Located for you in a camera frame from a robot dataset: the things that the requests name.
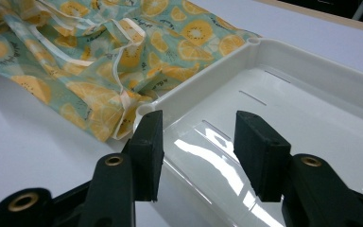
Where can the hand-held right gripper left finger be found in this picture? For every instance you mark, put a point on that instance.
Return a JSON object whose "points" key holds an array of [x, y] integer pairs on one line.
{"points": [[146, 151]]}

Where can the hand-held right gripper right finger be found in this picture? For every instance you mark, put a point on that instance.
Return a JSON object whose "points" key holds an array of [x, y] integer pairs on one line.
{"points": [[261, 157]]}

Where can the white plastic tray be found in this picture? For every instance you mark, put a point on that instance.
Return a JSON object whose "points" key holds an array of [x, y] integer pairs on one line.
{"points": [[296, 110]]}

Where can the white table cover sheet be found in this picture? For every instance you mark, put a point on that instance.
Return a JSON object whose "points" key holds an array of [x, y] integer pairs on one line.
{"points": [[28, 151]]}

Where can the wooden table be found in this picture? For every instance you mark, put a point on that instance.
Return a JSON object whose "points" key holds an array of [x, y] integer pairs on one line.
{"points": [[327, 19]]}

